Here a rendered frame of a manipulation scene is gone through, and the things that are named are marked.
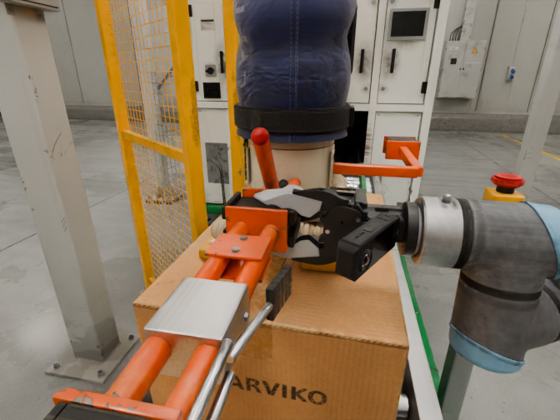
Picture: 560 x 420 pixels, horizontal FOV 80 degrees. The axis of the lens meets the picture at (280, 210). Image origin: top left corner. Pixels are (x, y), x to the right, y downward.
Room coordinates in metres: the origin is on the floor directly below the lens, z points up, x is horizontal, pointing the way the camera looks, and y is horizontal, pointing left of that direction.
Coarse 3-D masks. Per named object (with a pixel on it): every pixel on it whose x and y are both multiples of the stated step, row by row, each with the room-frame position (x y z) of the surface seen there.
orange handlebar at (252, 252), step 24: (336, 168) 0.69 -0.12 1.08; (360, 168) 0.68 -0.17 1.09; (384, 168) 0.67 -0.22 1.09; (408, 168) 0.66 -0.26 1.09; (216, 240) 0.33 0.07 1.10; (240, 240) 0.33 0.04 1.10; (264, 240) 0.33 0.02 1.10; (216, 264) 0.29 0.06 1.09; (240, 264) 0.33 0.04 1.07; (264, 264) 0.31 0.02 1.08; (144, 360) 0.17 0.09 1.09; (192, 360) 0.17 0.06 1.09; (120, 384) 0.15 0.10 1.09; (144, 384) 0.16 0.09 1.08; (192, 384) 0.15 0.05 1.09
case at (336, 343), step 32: (192, 256) 0.55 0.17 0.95; (384, 256) 0.55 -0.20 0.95; (160, 288) 0.45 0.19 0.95; (256, 288) 0.45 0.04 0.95; (320, 288) 0.45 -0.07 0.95; (352, 288) 0.45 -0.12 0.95; (384, 288) 0.45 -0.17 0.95; (288, 320) 0.37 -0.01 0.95; (320, 320) 0.37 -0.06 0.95; (352, 320) 0.37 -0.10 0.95; (384, 320) 0.37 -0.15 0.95; (256, 352) 0.37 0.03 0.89; (288, 352) 0.36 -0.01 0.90; (320, 352) 0.35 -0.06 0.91; (352, 352) 0.34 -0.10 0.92; (384, 352) 0.33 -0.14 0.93; (160, 384) 0.41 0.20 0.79; (256, 384) 0.37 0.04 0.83; (288, 384) 0.36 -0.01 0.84; (320, 384) 0.35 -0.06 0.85; (352, 384) 0.34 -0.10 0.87; (384, 384) 0.33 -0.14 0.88; (224, 416) 0.38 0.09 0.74; (256, 416) 0.37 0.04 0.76; (288, 416) 0.36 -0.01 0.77; (320, 416) 0.35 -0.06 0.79; (352, 416) 0.34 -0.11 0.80; (384, 416) 0.33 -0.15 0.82
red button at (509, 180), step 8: (496, 176) 0.79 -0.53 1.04; (504, 176) 0.78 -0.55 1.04; (512, 176) 0.78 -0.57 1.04; (520, 176) 0.78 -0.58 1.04; (496, 184) 0.78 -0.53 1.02; (504, 184) 0.76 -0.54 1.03; (512, 184) 0.75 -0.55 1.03; (520, 184) 0.75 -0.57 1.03; (504, 192) 0.77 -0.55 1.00; (512, 192) 0.77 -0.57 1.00
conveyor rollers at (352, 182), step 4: (348, 180) 2.36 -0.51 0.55; (352, 180) 2.36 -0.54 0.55; (356, 180) 2.36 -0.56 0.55; (368, 180) 2.40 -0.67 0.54; (348, 184) 2.26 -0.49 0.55; (352, 184) 2.26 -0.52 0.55; (356, 184) 2.26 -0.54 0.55; (368, 184) 2.31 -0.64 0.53; (368, 188) 2.16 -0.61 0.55; (368, 192) 2.07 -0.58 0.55; (400, 396) 0.58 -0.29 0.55; (404, 396) 0.58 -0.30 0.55; (400, 400) 0.57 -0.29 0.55; (404, 400) 0.57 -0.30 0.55; (400, 404) 0.56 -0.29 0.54; (404, 404) 0.56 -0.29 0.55; (400, 408) 0.55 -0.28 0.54; (404, 408) 0.55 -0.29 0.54; (400, 412) 0.55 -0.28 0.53; (404, 412) 0.55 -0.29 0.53; (400, 416) 0.55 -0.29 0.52; (404, 416) 0.55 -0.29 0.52
